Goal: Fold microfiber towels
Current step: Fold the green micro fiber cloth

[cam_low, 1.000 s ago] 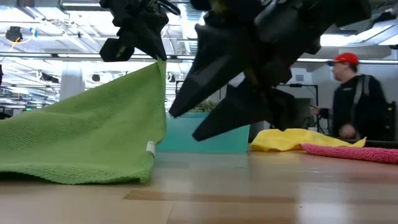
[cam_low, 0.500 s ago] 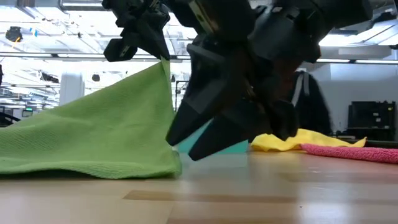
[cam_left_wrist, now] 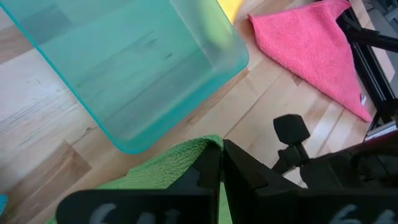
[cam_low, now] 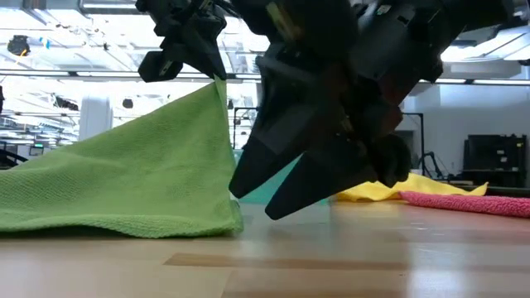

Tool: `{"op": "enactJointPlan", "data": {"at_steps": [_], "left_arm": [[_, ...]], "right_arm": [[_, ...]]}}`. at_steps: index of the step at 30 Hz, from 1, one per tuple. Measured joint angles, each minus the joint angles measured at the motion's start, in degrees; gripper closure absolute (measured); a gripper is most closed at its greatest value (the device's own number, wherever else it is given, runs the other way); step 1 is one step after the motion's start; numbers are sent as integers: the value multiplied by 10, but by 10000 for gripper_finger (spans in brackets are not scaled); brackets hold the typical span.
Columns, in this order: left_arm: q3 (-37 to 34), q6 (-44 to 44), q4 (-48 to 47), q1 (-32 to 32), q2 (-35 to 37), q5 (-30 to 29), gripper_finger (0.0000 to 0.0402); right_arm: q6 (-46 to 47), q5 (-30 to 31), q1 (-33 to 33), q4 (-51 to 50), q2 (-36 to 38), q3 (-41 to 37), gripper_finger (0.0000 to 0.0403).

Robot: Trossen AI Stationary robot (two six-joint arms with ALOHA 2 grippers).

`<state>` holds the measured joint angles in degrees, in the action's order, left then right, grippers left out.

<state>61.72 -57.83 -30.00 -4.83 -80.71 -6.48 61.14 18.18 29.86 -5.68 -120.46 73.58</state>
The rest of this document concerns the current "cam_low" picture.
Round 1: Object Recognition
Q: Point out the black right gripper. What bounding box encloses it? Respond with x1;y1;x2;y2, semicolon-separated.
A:
229;0;441;221

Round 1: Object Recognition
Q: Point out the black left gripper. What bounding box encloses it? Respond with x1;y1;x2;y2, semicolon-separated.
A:
135;0;228;81

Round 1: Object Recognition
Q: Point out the yellow microfiber towel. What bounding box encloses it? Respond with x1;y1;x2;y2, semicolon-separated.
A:
337;172;489;203

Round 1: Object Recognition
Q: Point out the green microfiber towel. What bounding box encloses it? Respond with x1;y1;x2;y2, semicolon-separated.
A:
0;76;244;239

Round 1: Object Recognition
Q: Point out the pink microfiber towel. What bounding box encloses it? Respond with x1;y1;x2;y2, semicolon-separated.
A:
399;190;530;219

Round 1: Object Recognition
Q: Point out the teal plastic bin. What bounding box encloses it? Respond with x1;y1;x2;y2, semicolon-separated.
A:
234;148;332;205

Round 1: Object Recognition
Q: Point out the black storage cabinet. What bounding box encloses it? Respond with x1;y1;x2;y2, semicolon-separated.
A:
462;134;528;188

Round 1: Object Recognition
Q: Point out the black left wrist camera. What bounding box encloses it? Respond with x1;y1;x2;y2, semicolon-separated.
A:
137;49;184;83

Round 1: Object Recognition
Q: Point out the black looped cable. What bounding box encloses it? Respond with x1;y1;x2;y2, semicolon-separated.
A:
0;148;28;171

